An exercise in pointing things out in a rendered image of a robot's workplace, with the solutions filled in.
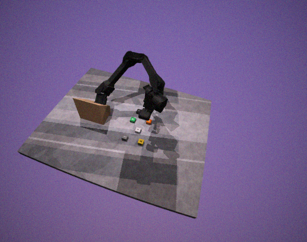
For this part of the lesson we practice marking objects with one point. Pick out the yellow block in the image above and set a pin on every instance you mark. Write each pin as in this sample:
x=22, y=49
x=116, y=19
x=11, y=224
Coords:
x=140, y=142

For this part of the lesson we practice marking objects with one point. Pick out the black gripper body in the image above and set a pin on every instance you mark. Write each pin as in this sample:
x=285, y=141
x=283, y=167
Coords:
x=145, y=114

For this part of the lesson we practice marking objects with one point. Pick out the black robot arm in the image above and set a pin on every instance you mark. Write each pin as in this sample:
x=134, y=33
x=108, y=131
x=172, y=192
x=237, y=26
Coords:
x=154, y=93

